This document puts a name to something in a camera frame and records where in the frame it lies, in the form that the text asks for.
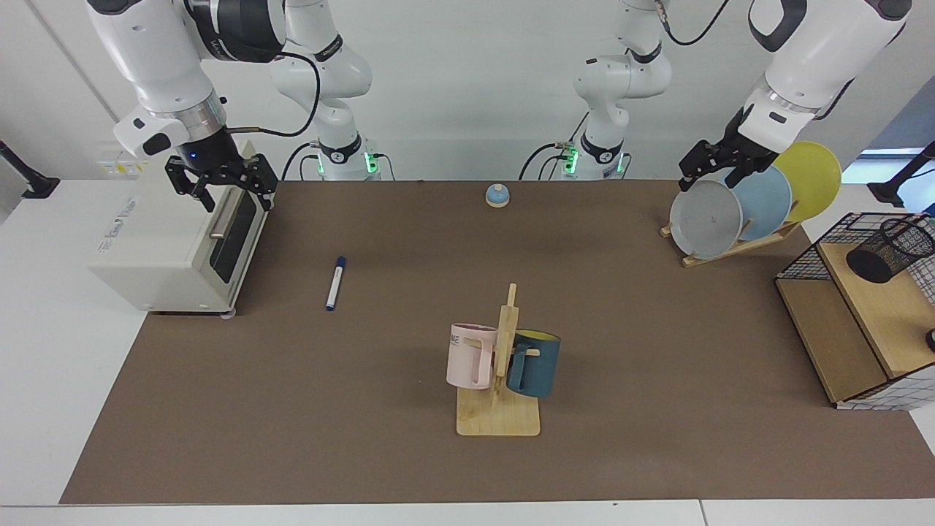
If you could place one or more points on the white marker with blue cap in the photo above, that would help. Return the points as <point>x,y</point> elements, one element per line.
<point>335,286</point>

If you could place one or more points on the black mesh pen holder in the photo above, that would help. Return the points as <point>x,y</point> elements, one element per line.
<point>880,256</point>

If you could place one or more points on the light blue plate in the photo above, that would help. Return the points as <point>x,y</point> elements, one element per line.
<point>763,197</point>

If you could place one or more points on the grey plate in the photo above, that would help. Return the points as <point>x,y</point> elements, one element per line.
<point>705,219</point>

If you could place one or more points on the pale toaster oven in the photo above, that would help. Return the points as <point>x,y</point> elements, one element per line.
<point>161,241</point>

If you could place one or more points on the wooden plate rack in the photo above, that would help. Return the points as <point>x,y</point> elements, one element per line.
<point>760,241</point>

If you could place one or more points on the yellow plate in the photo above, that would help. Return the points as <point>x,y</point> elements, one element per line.
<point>811,175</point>

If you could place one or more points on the black clamp stand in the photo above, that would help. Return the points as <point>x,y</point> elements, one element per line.
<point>29,179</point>
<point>895,188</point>

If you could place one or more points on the small blue round bell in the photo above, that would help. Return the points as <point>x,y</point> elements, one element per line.
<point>497,195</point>

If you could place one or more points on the dark teal cup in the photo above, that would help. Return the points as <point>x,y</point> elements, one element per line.
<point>537,365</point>

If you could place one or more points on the pink cup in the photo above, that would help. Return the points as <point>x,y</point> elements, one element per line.
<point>467,358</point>

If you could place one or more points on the brown table cloth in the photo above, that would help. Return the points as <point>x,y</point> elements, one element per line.
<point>409,453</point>

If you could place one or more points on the wooden cup stand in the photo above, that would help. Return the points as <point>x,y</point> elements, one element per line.
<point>500,416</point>

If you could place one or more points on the white wall socket box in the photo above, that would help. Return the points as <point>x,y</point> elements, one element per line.
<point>124,162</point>

